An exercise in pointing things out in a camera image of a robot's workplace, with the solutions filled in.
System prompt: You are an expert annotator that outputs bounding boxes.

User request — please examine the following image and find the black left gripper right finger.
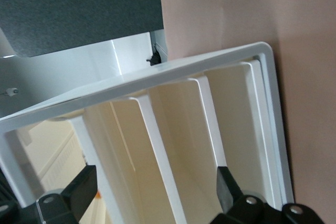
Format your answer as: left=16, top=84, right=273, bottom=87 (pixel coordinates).
left=212, top=166, right=326, bottom=224

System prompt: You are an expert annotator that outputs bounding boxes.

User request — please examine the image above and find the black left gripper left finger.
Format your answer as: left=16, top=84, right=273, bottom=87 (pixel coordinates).
left=0, top=165, right=98, bottom=224

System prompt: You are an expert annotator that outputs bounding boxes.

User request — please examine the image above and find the white drawer cabinet shell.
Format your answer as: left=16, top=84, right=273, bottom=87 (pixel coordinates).
left=0, top=33, right=294, bottom=224

